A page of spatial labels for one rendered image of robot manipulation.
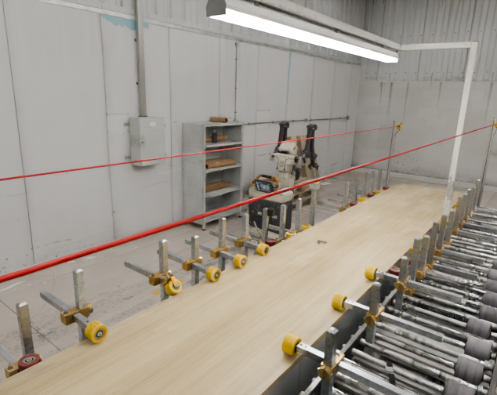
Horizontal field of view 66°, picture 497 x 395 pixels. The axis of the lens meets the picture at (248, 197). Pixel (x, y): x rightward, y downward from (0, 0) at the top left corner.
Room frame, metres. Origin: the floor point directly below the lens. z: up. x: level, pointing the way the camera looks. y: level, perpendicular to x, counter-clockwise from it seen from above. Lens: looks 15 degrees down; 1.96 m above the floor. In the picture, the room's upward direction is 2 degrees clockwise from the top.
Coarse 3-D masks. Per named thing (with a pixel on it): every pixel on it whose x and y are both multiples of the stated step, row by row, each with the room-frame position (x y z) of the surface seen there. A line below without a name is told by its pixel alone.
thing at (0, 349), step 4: (0, 344) 1.53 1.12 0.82; (0, 348) 1.50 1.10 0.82; (4, 348) 1.50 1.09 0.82; (0, 352) 1.48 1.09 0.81; (4, 352) 1.47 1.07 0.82; (8, 352) 1.47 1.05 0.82; (4, 356) 1.45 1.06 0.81; (8, 356) 1.45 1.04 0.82; (12, 356) 1.45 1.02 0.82; (8, 360) 1.43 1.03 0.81; (12, 360) 1.42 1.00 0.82; (16, 360) 1.43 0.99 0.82
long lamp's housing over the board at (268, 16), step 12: (216, 0) 1.86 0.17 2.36; (228, 0) 1.86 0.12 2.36; (216, 12) 1.86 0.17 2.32; (240, 12) 1.91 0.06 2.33; (252, 12) 1.98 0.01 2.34; (264, 12) 2.07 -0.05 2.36; (288, 24) 2.24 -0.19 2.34; (300, 24) 2.35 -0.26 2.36; (324, 36) 2.56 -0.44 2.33; (336, 36) 2.71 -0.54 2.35; (360, 48) 3.04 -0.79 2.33; (372, 48) 3.22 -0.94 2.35
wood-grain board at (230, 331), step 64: (384, 192) 4.43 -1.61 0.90; (256, 256) 2.43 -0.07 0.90; (320, 256) 2.46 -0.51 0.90; (384, 256) 2.50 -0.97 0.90; (128, 320) 1.63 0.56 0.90; (192, 320) 1.65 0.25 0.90; (256, 320) 1.66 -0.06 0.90; (320, 320) 1.68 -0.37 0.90; (0, 384) 1.19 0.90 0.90; (64, 384) 1.20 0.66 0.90; (128, 384) 1.21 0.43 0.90; (192, 384) 1.22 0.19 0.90; (256, 384) 1.23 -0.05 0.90
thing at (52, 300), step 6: (42, 294) 1.74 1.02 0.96; (48, 294) 1.74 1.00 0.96; (48, 300) 1.71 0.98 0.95; (54, 300) 1.68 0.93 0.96; (60, 300) 1.68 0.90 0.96; (54, 306) 1.67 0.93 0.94; (60, 306) 1.63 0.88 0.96; (66, 306) 1.63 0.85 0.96; (78, 318) 1.54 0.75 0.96; (84, 318) 1.54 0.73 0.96; (84, 324) 1.50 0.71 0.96
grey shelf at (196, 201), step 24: (192, 144) 5.52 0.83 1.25; (216, 144) 5.60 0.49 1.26; (240, 144) 6.12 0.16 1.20; (192, 168) 5.52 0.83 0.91; (216, 168) 5.66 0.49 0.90; (240, 168) 6.12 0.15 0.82; (192, 192) 5.52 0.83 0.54; (216, 192) 5.68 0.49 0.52; (192, 216) 5.52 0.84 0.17; (216, 216) 5.65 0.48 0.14; (240, 216) 6.06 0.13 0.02
